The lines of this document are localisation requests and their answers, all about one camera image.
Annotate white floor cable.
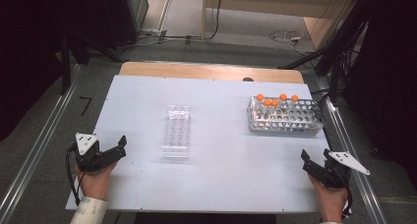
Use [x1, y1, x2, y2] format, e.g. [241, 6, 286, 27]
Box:
[268, 29, 317, 57]

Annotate clear plastic tube rack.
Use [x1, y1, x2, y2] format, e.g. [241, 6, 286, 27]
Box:
[160, 104, 192, 159]

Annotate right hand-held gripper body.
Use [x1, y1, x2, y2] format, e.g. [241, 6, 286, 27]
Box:
[315, 150, 372, 190]

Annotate person's left hand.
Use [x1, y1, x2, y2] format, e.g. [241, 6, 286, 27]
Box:
[76, 160, 119, 201]

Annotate dark cabinet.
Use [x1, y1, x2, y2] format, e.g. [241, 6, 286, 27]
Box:
[97, 0, 149, 50]

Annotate black stand post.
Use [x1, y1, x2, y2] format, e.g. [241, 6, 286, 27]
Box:
[60, 32, 72, 96]

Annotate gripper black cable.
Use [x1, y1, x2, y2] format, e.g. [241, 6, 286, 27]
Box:
[341, 187, 354, 219]
[65, 142, 87, 207]

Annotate black stand with cables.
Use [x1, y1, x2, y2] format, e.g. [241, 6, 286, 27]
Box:
[278, 0, 372, 102]

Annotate black hanging cable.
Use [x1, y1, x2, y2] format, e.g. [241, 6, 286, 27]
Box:
[208, 0, 225, 41]

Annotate aluminium floor rail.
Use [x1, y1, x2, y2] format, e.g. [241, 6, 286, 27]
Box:
[0, 64, 83, 219]
[316, 76, 389, 224]

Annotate person's right hand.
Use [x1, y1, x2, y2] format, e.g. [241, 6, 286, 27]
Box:
[308, 174, 349, 223]

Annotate light wooden furniture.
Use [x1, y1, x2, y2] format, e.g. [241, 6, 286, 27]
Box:
[201, 0, 362, 50]

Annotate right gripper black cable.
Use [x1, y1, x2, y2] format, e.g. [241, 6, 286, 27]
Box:
[341, 187, 354, 219]

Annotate grey power strip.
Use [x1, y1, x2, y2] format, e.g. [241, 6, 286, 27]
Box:
[141, 28, 168, 39]

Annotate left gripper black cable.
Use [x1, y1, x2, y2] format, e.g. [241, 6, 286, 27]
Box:
[65, 142, 87, 207]

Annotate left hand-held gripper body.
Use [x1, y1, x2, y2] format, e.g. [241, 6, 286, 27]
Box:
[73, 132, 111, 173]

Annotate metal test tube rack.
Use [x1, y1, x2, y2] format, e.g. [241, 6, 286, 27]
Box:
[247, 95, 327, 136]

